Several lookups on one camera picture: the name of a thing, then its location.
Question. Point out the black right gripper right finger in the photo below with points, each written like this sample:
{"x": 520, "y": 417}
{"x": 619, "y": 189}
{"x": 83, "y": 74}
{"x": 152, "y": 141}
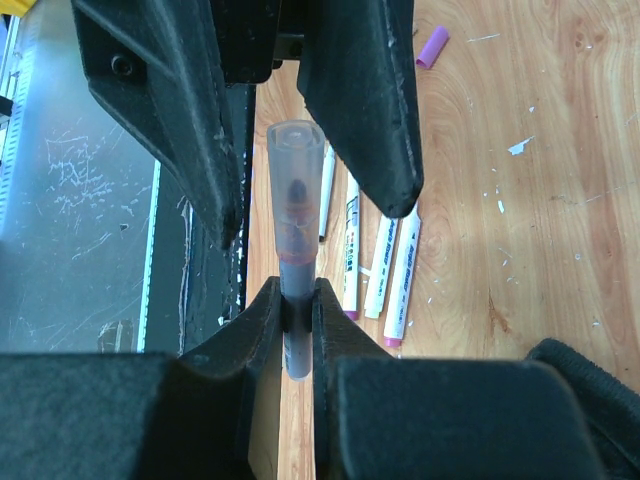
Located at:
{"x": 380, "y": 417}

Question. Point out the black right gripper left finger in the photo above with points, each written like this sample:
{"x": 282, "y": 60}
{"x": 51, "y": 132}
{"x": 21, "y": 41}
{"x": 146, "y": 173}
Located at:
{"x": 212, "y": 413}

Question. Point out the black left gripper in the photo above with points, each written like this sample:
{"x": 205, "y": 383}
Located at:
{"x": 160, "y": 69}

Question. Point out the grey marker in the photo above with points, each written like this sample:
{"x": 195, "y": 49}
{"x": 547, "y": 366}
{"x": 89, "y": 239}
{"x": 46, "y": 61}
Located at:
{"x": 295, "y": 155}

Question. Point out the peach cap marker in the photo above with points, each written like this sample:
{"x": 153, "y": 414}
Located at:
{"x": 383, "y": 252}

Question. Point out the black marker without cap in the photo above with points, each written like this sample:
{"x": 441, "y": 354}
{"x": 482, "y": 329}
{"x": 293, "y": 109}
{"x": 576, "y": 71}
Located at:
{"x": 326, "y": 190}

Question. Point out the pink cap marker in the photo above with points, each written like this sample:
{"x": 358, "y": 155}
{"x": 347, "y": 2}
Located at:
{"x": 402, "y": 279}

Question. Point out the purple cap marker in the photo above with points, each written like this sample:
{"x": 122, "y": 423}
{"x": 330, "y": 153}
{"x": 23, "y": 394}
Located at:
{"x": 351, "y": 249}

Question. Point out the pink pen cap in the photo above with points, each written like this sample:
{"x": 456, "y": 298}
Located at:
{"x": 433, "y": 48}

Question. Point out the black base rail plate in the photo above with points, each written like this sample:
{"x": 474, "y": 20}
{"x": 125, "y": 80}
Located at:
{"x": 191, "y": 288}

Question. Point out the aluminium frame rail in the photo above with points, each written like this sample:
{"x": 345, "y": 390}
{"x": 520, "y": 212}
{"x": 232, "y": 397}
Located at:
{"x": 16, "y": 72}

